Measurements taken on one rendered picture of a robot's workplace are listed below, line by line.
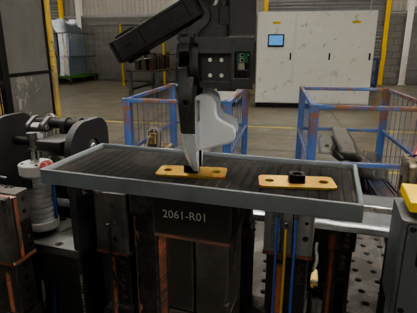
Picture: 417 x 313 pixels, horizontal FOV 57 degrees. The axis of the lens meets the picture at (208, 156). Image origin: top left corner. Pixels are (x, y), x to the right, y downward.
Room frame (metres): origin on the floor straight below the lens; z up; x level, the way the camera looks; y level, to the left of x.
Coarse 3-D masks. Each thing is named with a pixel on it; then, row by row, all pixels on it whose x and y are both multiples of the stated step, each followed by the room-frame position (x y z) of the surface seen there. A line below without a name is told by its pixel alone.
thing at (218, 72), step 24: (240, 0) 0.42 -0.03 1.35; (192, 24) 0.43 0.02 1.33; (216, 24) 0.43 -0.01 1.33; (240, 24) 0.42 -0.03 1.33; (192, 48) 0.41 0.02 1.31; (216, 48) 0.41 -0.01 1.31; (240, 48) 0.40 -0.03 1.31; (192, 72) 0.41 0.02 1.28; (216, 72) 0.42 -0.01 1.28; (240, 72) 0.41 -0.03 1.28
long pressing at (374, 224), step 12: (372, 204) 0.72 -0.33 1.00; (384, 204) 0.72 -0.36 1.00; (372, 216) 0.67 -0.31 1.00; (384, 216) 0.67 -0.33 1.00; (324, 228) 0.64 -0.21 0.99; (336, 228) 0.63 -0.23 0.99; (348, 228) 0.62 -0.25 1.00; (360, 228) 0.62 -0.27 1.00; (372, 228) 0.61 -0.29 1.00; (384, 228) 0.61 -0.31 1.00
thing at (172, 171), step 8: (160, 168) 0.45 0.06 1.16; (168, 168) 0.45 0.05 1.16; (176, 168) 0.45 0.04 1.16; (184, 168) 0.44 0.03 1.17; (200, 168) 0.45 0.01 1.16; (208, 168) 0.45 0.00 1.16; (216, 168) 0.45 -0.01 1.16; (224, 168) 0.45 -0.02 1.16; (160, 176) 0.43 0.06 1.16; (168, 176) 0.43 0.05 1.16; (176, 176) 0.43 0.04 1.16; (184, 176) 0.43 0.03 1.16; (192, 176) 0.43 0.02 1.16; (200, 176) 0.42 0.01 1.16; (208, 176) 0.42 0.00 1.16; (216, 176) 0.42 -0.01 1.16; (224, 176) 0.42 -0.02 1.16
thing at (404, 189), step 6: (402, 186) 0.40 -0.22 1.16; (408, 186) 0.40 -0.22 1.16; (414, 186) 0.40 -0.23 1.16; (402, 192) 0.40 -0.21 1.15; (408, 192) 0.38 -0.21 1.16; (414, 192) 0.38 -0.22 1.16; (408, 198) 0.37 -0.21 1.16; (414, 198) 0.36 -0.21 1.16; (408, 204) 0.36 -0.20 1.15; (414, 204) 0.35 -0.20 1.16; (414, 210) 0.35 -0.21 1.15
